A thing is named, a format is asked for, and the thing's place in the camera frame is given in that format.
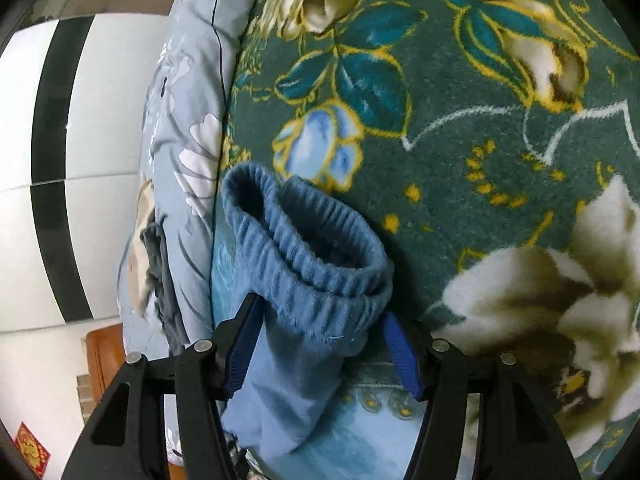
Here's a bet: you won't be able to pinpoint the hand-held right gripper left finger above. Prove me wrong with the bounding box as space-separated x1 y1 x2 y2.
60 294 263 480

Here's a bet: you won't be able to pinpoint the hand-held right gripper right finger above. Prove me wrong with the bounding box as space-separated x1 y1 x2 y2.
382 312 581 480

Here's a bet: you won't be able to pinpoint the blue pants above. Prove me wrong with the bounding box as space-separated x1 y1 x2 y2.
218 162 396 461

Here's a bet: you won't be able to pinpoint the grey garment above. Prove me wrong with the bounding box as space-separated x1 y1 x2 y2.
140 222 188 356

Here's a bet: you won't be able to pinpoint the beige knit sweater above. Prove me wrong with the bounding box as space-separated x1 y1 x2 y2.
125 172 163 313

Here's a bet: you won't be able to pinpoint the teal floral blanket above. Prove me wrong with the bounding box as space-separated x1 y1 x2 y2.
210 0 640 480

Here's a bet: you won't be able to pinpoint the blue-grey daisy print duvet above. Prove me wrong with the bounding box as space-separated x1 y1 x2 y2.
116 0 266 466

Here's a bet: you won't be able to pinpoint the white wardrobe with black stripe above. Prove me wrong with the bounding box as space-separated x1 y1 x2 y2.
0 14 173 333

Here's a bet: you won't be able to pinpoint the red wall decoration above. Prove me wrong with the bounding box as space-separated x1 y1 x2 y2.
14 421 52 471

